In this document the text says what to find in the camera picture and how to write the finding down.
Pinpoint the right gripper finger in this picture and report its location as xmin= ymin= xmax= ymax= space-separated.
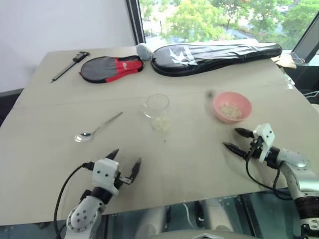
xmin=222 ymin=142 xmax=248 ymax=160
xmin=234 ymin=127 xmax=253 ymax=139

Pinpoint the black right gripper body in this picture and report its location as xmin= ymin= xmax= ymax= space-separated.
xmin=245 ymin=131 xmax=265 ymax=160

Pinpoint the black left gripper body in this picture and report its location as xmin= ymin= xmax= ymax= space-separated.
xmin=113 ymin=172 xmax=128 ymax=193

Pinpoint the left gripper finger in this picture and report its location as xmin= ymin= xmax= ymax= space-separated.
xmin=105 ymin=148 xmax=120 ymax=161
xmin=124 ymin=157 xmax=143 ymax=185

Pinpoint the pink bowl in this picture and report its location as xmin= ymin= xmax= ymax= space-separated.
xmin=212 ymin=91 xmax=253 ymax=124

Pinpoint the metal spoon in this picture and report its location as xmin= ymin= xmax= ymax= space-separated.
xmin=73 ymin=111 xmax=124 ymax=144

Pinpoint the grey rounded shape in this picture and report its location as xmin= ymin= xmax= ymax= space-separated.
xmin=139 ymin=206 xmax=170 ymax=237

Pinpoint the clear glass beaker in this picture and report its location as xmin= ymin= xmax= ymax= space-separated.
xmin=141 ymin=93 xmax=173 ymax=132

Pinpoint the black badminton racket cover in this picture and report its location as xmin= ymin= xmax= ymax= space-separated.
xmin=151 ymin=42 xmax=283 ymax=77

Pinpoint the brown cardboard piece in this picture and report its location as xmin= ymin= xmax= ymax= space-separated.
xmin=274 ymin=52 xmax=298 ymax=68

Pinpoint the black red paddle cover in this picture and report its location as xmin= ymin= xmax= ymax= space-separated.
xmin=80 ymin=55 xmax=145 ymax=84

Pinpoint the black vernier caliper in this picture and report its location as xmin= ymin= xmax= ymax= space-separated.
xmin=50 ymin=51 xmax=87 ymax=84

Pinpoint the dark monitor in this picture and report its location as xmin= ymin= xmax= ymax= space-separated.
xmin=292 ymin=31 xmax=319 ymax=66

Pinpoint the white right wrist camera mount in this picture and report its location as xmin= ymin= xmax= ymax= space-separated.
xmin=252 ymin=122 xmax=276 ymax=164

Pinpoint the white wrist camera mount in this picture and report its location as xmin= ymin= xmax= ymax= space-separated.
xmin=92 ymin=158 xmax=120 ymax=197
xmin=252 ymin=122 xmax=276 ymax=164

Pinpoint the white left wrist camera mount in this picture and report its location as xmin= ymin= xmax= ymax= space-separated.
xmin=92 ymin=158 xmax=120 ymax=197

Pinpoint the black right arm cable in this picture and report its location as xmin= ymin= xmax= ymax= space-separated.
xmin=245 ymin=143 xmax=294 ymax=201

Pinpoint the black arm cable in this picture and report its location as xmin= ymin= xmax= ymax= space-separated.
xmin=245 ymin=143 xmax=294 ymax=201
xmin=53 ymin=162 xmax=95 ymax=239

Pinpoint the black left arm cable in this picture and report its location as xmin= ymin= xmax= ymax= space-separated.
xmin=53 ymin=162 xmax=95 ymax=239

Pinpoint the white cable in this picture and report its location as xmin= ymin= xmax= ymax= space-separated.
xmin=303 ymin=90 xmax=319 ymax=101

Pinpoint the black window frame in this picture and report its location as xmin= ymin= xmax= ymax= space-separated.
xmin=125 ymin=0 xmax=147 ymax=47

